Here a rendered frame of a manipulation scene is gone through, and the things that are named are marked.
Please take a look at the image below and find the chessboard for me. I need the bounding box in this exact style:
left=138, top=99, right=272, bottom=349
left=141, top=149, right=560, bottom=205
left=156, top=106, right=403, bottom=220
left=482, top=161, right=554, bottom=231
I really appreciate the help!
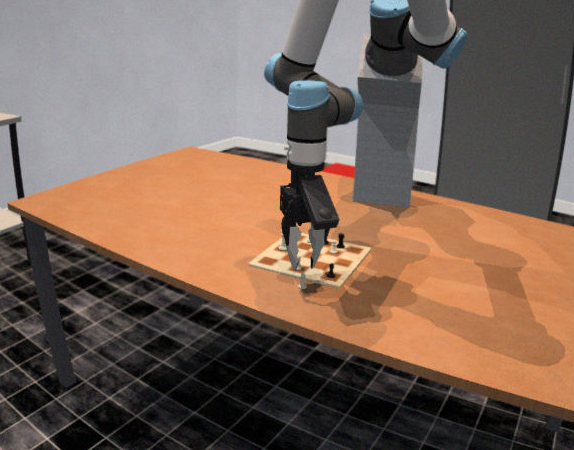
left=248, top=233, right=371, bottom=289

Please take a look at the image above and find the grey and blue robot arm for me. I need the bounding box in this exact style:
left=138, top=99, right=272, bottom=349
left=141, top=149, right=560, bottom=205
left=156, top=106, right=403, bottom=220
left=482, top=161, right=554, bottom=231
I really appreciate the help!
left=264, top=0, right=467, bottom=230

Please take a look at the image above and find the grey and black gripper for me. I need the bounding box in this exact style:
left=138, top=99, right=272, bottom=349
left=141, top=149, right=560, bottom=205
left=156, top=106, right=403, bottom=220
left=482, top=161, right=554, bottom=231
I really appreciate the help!
left=280, top=160, right=330, bottom=271

